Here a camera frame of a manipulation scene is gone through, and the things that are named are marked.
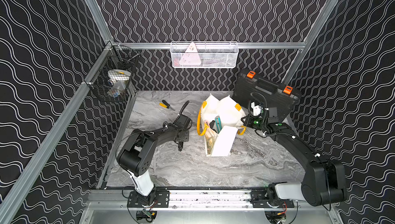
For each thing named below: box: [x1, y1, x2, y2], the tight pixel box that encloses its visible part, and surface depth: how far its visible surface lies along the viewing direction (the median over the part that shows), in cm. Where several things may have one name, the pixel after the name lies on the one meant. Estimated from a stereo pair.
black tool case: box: [232, 68, 302, 122], surface depth 90 cm
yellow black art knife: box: [209, 120, 218, 134], surface depth 104 cm
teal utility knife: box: [214, 115, 223, 134], surface depth 105 cm
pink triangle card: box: [178, 42, 202, 66], surface depth 92 cm
